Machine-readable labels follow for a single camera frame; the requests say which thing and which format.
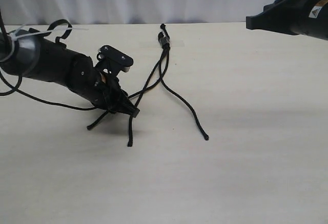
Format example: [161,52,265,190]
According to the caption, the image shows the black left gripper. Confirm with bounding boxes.
[68,54,140,117]

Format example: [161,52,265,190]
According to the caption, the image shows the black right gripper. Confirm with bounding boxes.
[245,0,327,36]

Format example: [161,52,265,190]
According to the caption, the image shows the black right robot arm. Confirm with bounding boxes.
[245,0,327,40]

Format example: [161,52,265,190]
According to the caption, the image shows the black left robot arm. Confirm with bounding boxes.
[1,29,139,117]

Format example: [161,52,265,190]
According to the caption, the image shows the clear tape strip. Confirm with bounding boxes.
[138,40,186,49]

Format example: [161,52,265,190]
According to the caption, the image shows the white zip tie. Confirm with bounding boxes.
[1,20,82,63]

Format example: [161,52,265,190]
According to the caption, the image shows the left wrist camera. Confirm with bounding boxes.
[95,45,134,76]

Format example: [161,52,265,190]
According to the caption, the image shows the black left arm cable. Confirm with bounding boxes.
[0,8,98,111]

